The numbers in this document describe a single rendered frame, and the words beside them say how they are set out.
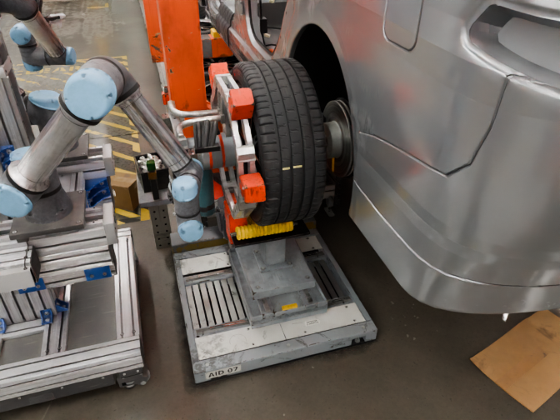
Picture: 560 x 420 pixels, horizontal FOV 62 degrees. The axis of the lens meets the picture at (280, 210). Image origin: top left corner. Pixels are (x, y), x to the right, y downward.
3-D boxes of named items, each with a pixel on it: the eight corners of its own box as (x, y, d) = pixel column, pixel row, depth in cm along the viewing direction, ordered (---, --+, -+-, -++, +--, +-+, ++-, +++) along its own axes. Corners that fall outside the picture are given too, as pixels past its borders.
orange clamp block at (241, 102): (252, 118, 165) (255, 104, 157) (230, 121, 163) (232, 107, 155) (247, 102, 167) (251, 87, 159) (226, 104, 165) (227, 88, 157)
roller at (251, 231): (298, 232, 205) (299, 221, 201) (232, 244, 198) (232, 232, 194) (294, 224, 209) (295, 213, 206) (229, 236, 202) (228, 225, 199)
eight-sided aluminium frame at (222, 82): (257, 240, 184) (254, 109, 153) (241, 242, 183) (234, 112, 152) (229, 173, 227) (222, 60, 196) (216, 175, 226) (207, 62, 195)
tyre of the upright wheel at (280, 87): (312, 248, 202) (342, 132, 152) (259, 258, 197) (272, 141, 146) (272, 145, 241) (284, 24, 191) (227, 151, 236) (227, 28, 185)
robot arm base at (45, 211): (22, 227, 150) (12, 202, 145) (27, 202, 162) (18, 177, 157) (72, 219, 154) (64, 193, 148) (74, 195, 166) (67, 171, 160)
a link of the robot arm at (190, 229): (203, 219, 141) (206, 242, 146) (197, 200, 150) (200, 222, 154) (177, 224, 139) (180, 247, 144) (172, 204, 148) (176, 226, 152)
